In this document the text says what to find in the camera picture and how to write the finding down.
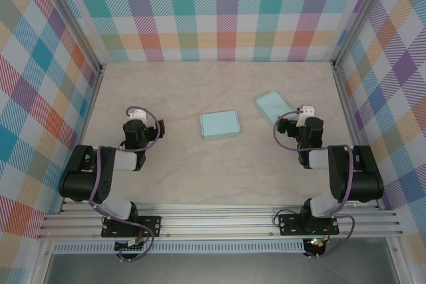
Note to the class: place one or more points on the teal paper box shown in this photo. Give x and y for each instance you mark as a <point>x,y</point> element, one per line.
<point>271,106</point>
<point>219,126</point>

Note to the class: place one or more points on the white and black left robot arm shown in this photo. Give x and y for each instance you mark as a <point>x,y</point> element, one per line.
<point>86,174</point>

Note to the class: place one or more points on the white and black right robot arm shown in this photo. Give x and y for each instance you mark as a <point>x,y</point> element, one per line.
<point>359,174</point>

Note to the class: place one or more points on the small circuit board with LED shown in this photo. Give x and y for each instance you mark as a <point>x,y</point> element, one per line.
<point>316,243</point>

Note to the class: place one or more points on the small black circuit board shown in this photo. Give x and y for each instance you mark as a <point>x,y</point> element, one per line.
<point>128,248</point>

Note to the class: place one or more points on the grey metal bottom panel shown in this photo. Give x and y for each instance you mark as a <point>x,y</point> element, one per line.
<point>216,269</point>

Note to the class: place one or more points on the aluminium side rail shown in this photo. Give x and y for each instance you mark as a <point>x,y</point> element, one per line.
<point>349,114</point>
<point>88,114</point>

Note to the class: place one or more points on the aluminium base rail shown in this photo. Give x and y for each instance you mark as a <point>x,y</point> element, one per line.
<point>216,222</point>

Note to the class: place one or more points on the aluminium frame post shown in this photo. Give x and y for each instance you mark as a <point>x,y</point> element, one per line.
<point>73,21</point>
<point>361,14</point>

